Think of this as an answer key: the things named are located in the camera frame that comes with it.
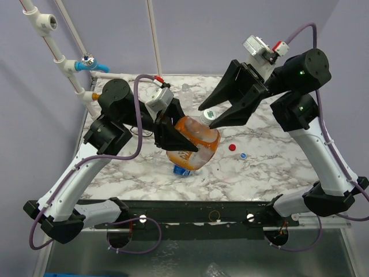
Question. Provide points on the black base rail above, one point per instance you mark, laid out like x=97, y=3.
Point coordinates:
x=198, y=220

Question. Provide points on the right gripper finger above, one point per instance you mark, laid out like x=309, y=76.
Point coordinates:
x=240, y=112
x=226, y=90

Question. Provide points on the white pvc pipe frame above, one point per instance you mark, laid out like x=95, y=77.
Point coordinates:
x=44, y=24

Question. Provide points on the orange plastic jar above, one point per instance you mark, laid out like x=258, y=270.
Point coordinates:
x=203, y=137

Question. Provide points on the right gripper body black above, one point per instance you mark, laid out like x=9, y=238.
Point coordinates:
x=258, y=83

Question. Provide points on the blue label water bottle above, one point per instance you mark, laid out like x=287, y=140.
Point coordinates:
x=184, y=172

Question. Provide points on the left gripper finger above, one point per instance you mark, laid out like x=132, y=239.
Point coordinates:
x=174, y=111
x=181, y=143

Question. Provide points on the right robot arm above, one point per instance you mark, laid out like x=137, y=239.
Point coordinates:
x=298, y=113

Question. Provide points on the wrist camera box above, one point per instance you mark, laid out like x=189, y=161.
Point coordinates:
x=160, y=101
x=263, y=58

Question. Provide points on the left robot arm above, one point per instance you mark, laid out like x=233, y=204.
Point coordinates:
x=58, y=213

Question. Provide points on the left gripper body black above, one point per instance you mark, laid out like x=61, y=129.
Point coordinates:
x=161, y=120

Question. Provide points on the orange faucet valve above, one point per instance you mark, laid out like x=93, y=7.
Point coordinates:
x=95, y=96

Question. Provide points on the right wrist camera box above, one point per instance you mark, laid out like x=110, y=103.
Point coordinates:
x=263, y=58

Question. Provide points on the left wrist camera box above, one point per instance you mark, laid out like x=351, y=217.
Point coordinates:
x=160, y=101

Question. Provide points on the blue faucet valve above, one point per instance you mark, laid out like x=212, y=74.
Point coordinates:
x=88, y=62

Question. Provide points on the blue white bottle cap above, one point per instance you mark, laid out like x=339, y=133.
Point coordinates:
x=243, y=156

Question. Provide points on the clear bottle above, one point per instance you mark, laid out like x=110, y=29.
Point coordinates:
x=186, y=96

